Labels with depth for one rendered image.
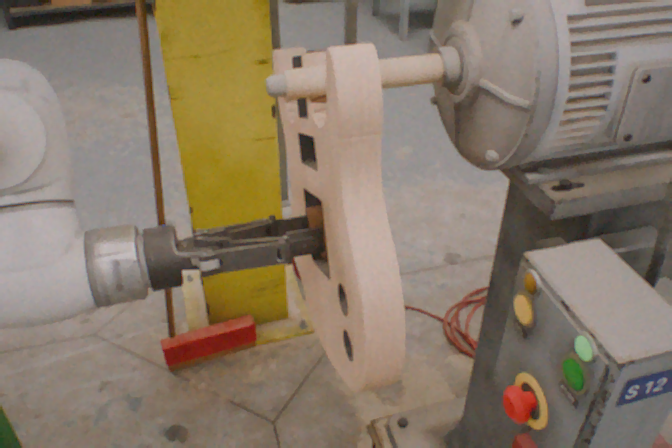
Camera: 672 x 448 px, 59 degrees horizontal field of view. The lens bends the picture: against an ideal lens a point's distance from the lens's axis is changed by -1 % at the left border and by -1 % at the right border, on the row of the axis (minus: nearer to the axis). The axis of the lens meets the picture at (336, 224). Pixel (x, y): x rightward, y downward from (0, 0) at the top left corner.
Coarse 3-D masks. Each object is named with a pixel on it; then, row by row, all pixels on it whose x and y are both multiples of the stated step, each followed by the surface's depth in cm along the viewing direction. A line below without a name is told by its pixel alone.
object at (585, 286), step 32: (544, 256) 62; (576, 256) 62; (608, 256) 62; (544, 288) 59; (576, 288) 58; (608, 288) 58; (640, 288) 58; (512, 320) 66; (544, 320) 59; (576, 320) 55; (608, 320) 54; (640, 320) 54; (512, 352) 67; (544, 352) 60; (608, 352) 51; (640, 352) 51; (512, 384) 68; (544, 384) 61; (608, 384) 52; (640, 384) 53; (544, 416) 62; (576, 416) 57; (608, 416) 55; (640, 416) 57
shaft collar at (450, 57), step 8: (440, 48) 68; (448, 48) 68; (440, 56) 68; (448, 56) 67; (456, 56) 67; (448, 64) 67; (456, 64) 67; (448, 72) 67; (456, 72) 68; (448, 80) 68; (456, 80) 68
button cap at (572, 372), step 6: (570, 360) 55; (564, 366) 56; (570, 366) 55; (576, 366) 55; (564, 372) 57; (570, 372) 56; (576, 372) 55; (570, 378) 56; (576, 378) 55; (582, 378) 54; (570, 384) 56; (576, 384) 55; (582, 384) 54; (576, 390) 55
